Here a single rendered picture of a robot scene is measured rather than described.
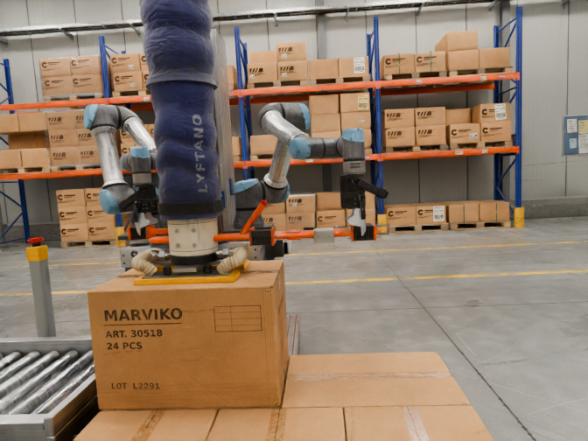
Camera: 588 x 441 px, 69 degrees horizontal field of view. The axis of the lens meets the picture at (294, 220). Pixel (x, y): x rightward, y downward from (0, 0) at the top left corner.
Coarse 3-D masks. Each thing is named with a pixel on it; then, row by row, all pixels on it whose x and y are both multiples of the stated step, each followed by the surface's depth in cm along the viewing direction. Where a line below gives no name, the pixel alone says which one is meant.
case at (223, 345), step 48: (96, 288) 139; (144, 288) 136; (192, 288) 133; (240, 288) 132; (96, 336) 137; (144, 336) 136; (192, 336) 135; (240, 336) 134; (96, 384) 138; (144, 384) 137; (192, 384) 136; (240, 384) 136
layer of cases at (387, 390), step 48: (288, 384) 150; (336, 384) 148; (384, 384) 147; (432, 384) 145; (96, 432) 127; (144, 432) 126; (192, 432) 125; (240, 432) 123; (288, 432) 122; (336, 432) 121; (384, 432) 120; (432, 432) 119; (480, 432) 118
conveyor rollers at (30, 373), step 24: (0, 360) 183; (24, 360) 183; (48, 360) 184; (72, 360) 186; (0, 384) 168; (24, 384) 160; (48, 384) 159; (72, 384) 158; (0, 408) 145; (24, 408) 144; (48, 408) 143
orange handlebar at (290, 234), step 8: (152, 232) 178; (160, 232) 178; (280, 232) 151; (288, 232) 146; (296, 232) 146; (304, 232) 147; (312, 232) 146; (336, 232) 146; (344, 232) 145; (376, 232) 145; (152, 240) 150; (160, 240) 149; (168, 240) 149; (216, 240) 148; (224, 240) 148; (232, 240) 148; (240, 240) 148; (248, 240) 148; (288, 240) 147
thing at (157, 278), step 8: (160, 272) 147; (168, 272) 143; (184, 272) 145; (192, 272) 145; (200, 272) 144; (208, 272) 142; (216, 272) 143; (232, 272) 144; (136, 280) 140; (144, 280) 139; (152, 280) 139; (160, 280) 139; (168, 280) 139; (176, 280) 139; (184, 280) 139; (192, 280) 138; (200, 280) 138; (208, 280) 138; (216, 280) 138; (224, 280) 138; (232, 280) 138
